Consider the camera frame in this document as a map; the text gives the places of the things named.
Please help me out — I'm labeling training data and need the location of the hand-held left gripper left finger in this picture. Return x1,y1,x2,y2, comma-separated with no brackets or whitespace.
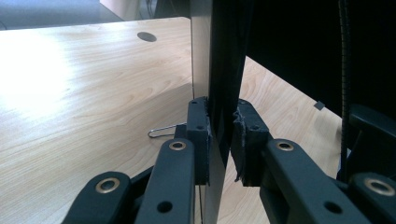
186,96,213,187

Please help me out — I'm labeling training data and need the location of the panda picture sign board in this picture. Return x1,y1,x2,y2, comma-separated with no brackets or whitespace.
148,0,255,224

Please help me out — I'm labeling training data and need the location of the right hand-held gripper black cable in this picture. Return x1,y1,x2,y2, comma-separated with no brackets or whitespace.
338,0,353,185

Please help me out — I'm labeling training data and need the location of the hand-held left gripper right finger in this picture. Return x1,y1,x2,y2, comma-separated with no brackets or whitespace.
230,98,271,188

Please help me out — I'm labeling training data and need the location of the dark round table grommet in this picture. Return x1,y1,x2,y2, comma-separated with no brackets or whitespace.
136,31,158,43

